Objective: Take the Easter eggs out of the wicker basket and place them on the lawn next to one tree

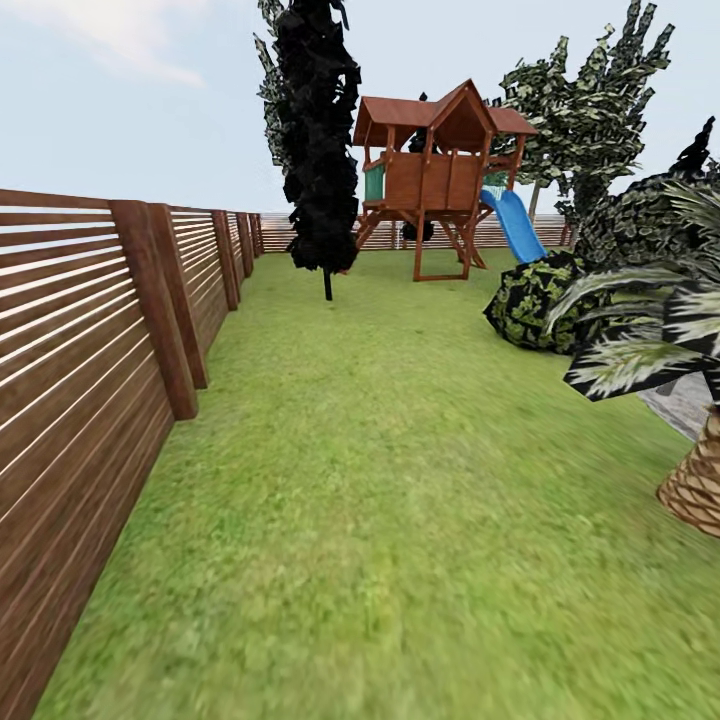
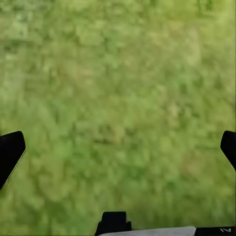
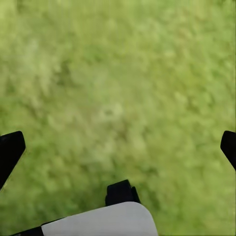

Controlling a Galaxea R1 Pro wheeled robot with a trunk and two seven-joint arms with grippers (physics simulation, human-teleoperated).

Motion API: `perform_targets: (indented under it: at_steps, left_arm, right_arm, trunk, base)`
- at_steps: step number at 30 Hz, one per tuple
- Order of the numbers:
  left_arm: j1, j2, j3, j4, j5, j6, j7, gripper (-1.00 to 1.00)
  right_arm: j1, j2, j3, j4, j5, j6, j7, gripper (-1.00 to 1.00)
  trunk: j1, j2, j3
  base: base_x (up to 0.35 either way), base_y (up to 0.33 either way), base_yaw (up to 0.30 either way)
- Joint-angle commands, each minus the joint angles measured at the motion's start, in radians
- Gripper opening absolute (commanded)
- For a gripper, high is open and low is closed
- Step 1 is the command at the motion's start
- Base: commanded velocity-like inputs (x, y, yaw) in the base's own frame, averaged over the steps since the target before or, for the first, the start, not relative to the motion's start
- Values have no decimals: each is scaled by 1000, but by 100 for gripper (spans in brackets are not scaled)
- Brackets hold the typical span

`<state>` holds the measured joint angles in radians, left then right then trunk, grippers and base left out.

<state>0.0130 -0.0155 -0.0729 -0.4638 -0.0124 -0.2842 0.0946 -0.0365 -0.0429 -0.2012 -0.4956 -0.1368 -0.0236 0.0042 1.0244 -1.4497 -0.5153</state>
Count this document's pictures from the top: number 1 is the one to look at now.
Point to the bush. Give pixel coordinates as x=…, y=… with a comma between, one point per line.
x=639, y=225
x=520, y=308
x=632, y=355

